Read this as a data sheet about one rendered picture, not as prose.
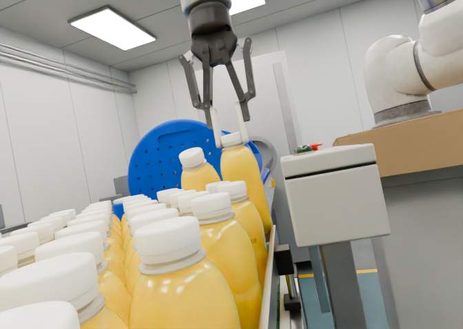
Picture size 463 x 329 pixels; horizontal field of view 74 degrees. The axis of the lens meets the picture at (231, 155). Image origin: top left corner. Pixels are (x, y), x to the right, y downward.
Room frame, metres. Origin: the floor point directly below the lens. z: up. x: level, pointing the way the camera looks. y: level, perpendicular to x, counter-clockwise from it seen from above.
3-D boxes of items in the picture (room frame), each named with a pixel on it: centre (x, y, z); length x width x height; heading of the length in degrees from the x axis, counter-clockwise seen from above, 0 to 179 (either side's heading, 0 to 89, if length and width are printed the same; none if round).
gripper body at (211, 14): (0.54, -0.01, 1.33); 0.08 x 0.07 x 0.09; 81
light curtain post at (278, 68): (2.10, -0.42, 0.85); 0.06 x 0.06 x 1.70; 81
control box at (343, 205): (0.43, -0.12, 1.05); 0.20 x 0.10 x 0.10; 171
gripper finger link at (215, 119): (0.54, 0.02, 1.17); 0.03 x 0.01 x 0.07; 171
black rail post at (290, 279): (0.43, -0.04, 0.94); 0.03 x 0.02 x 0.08; 171
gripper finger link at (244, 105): (0.53, -0.05, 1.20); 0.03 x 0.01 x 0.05; 81
